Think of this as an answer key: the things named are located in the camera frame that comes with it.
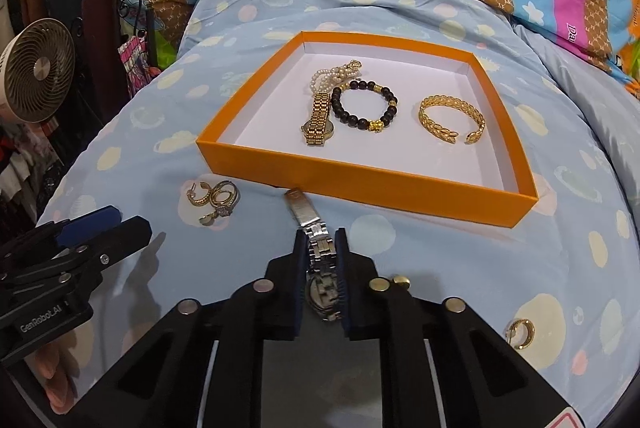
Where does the orange shallow box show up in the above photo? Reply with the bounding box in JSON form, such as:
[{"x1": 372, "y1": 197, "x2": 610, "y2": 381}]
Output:
[{"x1": 196, "y1": 31, "x2": 540, "y2": 229}]

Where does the gold leaf cuff bracelet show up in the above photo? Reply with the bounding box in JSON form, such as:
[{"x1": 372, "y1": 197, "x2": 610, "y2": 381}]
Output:
[{"x1": 418, "y1": 95, "x2": 486, "y2": 145}]

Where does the small gold stone ring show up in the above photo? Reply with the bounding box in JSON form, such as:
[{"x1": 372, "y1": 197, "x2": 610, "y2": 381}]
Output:
[{"x1": 200, "y1": 204, "x2": 236, "y2": 227}]

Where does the dark wooden post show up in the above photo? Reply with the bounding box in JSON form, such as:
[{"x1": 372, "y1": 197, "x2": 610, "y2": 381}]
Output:
[{"x1": 80, "y1": 0, "x2": 126, "y2": 124}]

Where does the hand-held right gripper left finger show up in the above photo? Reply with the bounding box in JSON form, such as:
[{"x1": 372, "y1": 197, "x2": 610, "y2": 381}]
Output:
[{"x1": 65, "y1": 229, "x2": 308, "y2": 428}]

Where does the pink striped bag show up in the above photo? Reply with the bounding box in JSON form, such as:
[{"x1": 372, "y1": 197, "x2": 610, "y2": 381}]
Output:
[{"x1": 117, "y1": 36, "x2": 153, "y2": 96}]

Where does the white pearl bracelet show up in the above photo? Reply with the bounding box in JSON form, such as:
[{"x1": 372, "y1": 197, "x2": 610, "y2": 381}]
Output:
[{"x1": 309, "y1": 59, "x2": 363, "y2": 95}]

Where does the dark bead bracelet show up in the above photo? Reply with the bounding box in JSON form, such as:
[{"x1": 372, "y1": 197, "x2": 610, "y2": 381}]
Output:
[{"x1": 331, "y1": 79, "x2": 399, "y2": 133}]

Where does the gold wristwatch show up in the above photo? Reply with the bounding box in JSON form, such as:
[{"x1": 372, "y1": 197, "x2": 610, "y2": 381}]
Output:
[{"x1": 300, "y1": 91, "x2": 336, "y2": 147}]

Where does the gold hoop earrings cluster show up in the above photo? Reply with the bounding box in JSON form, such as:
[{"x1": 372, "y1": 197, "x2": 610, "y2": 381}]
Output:
[{"x1": 208, "y1": 181, "x2": 241, "y2": 209}]

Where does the gold twisted hoop earring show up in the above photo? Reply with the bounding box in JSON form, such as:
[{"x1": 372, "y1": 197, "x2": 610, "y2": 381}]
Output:
[{"x1": 187, "y1": 181, "x2": 213, "y2": 208}]

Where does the white desk fan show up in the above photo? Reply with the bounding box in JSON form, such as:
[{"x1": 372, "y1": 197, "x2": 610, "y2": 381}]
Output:
[{"x1": 0, "y1": 18, "x2": 76, "y2": 124}]

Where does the person's left hand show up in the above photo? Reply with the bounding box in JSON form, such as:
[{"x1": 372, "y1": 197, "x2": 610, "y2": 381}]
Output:
[{"x1": 27, "y1": 342, "x2": 77, "y2": 415}]

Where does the silver wristwatch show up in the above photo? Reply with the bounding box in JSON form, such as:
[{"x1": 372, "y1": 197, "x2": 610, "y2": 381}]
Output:
[{"x1": 284, "y1": 188, "x2": 346, "y2": 323}]

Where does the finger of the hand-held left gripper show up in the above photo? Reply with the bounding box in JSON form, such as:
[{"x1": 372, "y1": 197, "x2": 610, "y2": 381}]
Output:
[
  {"x1": 0, "y1": 205, "x2": 122, "y2": 259},
  {"x1": 0, "y1": 215, "x2": 153, "y2": 294}
]

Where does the light blue dotted blanket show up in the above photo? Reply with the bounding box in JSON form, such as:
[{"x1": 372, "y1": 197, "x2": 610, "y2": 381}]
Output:
[{"x1": 35, "y1": 0, "x2": 640, "y2": 428}]

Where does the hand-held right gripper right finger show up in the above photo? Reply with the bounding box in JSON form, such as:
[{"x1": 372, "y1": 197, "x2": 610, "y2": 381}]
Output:
[{"x1": 335, "y1": 227, "x2": 577, "y2": 428}]

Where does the gold chunky hoop earring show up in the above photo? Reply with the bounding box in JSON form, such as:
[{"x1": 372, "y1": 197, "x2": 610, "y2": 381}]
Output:
[{"x1": 505, "y1": 318, "x2": 535, "y2": 350}]

